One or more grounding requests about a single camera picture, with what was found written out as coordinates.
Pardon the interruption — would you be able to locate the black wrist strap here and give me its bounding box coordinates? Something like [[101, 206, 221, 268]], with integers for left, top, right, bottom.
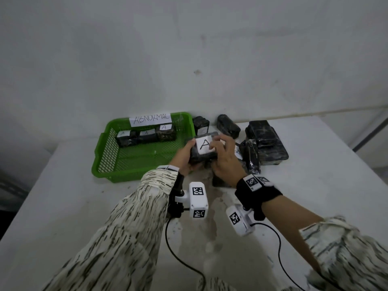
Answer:
[[235, 174, 283, 222], [166, 173, 186, 219]]

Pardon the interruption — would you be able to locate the black camera cable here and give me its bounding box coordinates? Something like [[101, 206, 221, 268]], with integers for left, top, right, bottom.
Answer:
[[252, 221, 307, 291], [165, 217, 207, 291]]

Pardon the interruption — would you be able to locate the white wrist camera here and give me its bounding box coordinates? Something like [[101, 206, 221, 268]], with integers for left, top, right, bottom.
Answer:
[[226, 205, 257, 237], [188, 181, 209, 219]]

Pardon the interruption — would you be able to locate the green plastic basket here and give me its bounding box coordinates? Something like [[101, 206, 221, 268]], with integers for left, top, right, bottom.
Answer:
[[92, 112, 197, 183]]

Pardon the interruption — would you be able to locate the person's right forearm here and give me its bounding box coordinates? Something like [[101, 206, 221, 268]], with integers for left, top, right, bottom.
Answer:
[[260, 199, 388, 291]]

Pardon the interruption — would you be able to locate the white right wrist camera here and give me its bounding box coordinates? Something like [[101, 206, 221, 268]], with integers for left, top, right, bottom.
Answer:
[[226, 205, 257, 237]]

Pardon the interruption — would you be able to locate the person's left forearm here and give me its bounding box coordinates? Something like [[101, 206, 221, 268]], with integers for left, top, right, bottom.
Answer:
[[42, 169, 180, 291]]

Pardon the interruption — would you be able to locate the black right camera cable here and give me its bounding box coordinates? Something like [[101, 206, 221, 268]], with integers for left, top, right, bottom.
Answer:
[[252, 221, 307, 291]]

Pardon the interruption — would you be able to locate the person's left hand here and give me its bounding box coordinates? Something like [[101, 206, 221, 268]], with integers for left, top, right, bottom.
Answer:
[[168, 138, 201, 177]]

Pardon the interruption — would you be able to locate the black right wrist strap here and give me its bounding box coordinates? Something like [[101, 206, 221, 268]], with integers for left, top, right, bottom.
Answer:
[[235, 174, 283, 222]]

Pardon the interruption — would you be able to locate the white paper basket label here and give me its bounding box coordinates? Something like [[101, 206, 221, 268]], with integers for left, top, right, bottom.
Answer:
[[129, 113, 173, 128]]

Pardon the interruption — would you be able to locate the person's right hand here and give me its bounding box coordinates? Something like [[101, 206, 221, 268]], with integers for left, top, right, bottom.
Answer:
[[209, 133, 248, 188]]

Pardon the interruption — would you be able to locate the black left camera cable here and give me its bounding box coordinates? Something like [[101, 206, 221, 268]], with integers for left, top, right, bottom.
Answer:
[[165, 217, 207, 291]]

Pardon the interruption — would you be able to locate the black left wrist strap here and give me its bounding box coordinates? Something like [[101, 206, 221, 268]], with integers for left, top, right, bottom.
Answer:
[[166, 173, 186, 219]]

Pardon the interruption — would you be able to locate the grey metal pipe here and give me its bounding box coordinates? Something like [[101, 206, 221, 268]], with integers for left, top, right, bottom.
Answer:
[[351, 117, 388, 152]]

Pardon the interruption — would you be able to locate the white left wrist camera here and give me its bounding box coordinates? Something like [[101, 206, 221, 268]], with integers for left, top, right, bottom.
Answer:
[[188, 181, 209, 219]]

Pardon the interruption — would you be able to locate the black block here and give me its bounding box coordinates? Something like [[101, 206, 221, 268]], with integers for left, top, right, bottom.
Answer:
[[258, 139, 289, 166], [138, 129, 158, 144], [192, 116, 210, 137], [116, 130, 139, 148], [239, 139, 261, 175], [245, 120, 281, 149], [216, 114, 241, 138], [155, 123, 177, 142], [188, 132, 222, 166]]

